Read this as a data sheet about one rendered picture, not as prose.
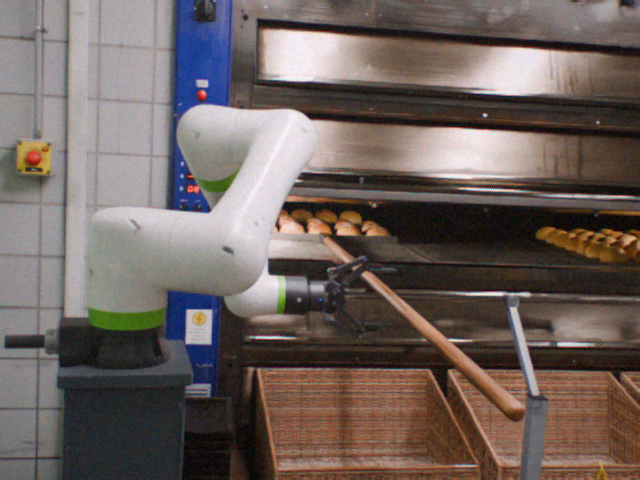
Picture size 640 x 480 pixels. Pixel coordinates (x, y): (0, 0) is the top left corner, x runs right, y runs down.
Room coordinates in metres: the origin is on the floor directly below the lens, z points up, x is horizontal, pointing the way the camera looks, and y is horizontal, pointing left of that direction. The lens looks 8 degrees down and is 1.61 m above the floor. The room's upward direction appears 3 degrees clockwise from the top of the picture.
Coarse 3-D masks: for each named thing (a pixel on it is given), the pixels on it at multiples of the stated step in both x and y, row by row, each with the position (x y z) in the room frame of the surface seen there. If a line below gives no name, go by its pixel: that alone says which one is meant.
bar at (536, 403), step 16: (352, 288) 2.21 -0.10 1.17; (368, 288) 2.22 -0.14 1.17; (512, 304) 2.26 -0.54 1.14; (608, 304) 2.33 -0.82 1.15; (624, 304) 2.33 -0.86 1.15; (512, 320) 2.24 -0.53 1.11; (528, 368) 2.13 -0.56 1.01; (528, 384) 2.10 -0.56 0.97; (528, 400) 2.07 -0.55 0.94; (544, 400) 2.05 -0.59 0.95; (528, 416) 2.06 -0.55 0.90; (544, 416) 2.05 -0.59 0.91; (528, 432) 2.05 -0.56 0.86; (544, 432) 2.05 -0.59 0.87; (528, 448) 2.05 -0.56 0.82; (528, 464) 2.05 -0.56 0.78
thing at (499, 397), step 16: (368, 272) 2.27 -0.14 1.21; (384, 288) 2.07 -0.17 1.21; (400, 304) 1.90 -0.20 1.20; (416, 320) 1.76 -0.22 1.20; (432, 336) 1.64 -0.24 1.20; (448, 352) 1.53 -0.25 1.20; (464, 368) 1.44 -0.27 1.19; (480, 368) 1.42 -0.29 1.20; (480, 384) 1.36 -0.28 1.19; (496, 384) 1.33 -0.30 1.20; (496, 400) 1.29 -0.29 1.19; (512, 400) 1.26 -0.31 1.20; (512, 416) 1.24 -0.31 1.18
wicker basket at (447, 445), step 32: (288, 384) 2.50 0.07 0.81; (320, 384) 2.52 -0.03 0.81; (352, 384) 2.53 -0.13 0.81; (384, 384) 2.56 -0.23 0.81; (416, 384) 2.58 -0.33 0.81; (256, 416) 2.45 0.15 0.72; (288, 416) 2.47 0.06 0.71; (320, 416) 2.49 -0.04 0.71; (352, 416) 2.51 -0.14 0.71; (384, 416) 2.53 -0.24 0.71; (416, 416) 2.55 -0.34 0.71; (448, 416) 2.37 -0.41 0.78; (256, 448) 2.42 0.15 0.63; (288, 448) 2.45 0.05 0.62; (320, 448) 2.47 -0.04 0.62; (352, 448) 2.49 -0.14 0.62; (416, 448) 2.53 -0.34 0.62; (448, 448) 2.37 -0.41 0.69
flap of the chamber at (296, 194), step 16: (304, 192) 2.40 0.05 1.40; (320, 192) 2.41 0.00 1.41; (336, 192) 2.42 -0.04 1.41; (352, 192) 2.43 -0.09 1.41; (368, 192) 2.44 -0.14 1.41; (384, 192) 2.44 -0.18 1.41; (400, 192) 2.45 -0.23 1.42; (464, 208) 2.67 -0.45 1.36; (480, 208) 2.65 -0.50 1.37; (496, 208) 2.63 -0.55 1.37; (512, 208) 2.62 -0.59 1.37; (528, 208) 2.60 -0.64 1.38; (544, 208) 2.59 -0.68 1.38; (560, 208) 2.57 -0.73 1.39; (576, 208) 2.56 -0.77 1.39; (592, 208) 2.55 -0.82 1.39; (608, 208) 2.56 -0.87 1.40; (624, 208) 2.57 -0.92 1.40
